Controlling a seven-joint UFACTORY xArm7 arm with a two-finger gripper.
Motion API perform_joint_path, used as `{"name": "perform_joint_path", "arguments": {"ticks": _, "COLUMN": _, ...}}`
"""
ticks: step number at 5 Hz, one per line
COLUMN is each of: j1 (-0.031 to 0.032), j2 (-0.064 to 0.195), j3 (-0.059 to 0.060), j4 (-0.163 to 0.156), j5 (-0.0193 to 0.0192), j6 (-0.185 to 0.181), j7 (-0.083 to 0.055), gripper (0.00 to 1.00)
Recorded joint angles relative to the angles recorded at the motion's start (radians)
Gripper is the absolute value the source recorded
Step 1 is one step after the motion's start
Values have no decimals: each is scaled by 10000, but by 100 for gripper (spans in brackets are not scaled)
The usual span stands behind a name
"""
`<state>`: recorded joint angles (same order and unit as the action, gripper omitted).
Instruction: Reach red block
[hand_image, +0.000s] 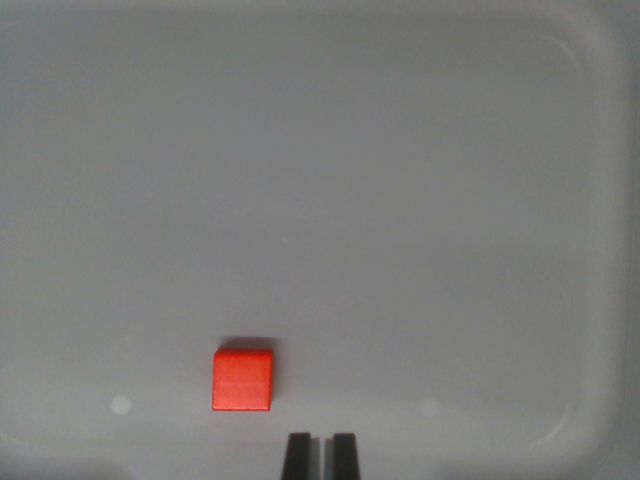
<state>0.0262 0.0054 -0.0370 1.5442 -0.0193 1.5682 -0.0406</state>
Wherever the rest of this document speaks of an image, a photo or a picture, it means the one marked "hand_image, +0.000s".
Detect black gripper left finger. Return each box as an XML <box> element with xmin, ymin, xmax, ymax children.
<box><xmin>281</xmin><ymin>432</ymin><xmax>322</xmax><ymax>480</ymax></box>

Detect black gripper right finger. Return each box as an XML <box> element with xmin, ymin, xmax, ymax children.
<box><xmin>324</xmin><ymin>432</ymin><xmax>362</xmax><ymax>480</ymax></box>

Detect red block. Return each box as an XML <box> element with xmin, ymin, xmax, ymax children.
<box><xmin>211</xmin><ymin>348</ymin><xmax>275</xmax><ymax>413</ymax></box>

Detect white plastic tray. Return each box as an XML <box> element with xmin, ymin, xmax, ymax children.
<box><xmin>0</xmin><ymin>0</ymin><xmax>640</xmax><ymax>480</ymax></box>

